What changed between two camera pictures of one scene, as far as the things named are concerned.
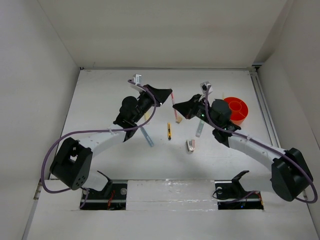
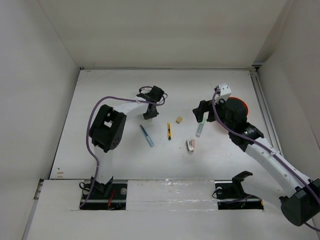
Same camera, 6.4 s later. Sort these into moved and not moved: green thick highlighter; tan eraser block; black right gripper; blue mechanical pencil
Moved: black right gripper
Not moved: tan eraser block; blue mechanical pencil; green thick highlighter
